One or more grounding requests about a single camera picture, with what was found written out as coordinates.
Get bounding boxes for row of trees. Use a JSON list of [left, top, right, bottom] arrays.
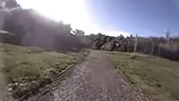
[[69, 26, 138, 56]]

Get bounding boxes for grey gravel path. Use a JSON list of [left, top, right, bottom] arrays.
[[19, 40, 175, 101]]

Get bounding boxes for dark hedge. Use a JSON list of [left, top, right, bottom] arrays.
[[0, 4, 91, 56]]

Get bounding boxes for grass verge with kerb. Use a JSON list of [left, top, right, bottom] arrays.
[[0, 37, 92, 101]]

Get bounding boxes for grass field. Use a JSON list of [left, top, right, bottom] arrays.
[[99, 48, 179, 101]]

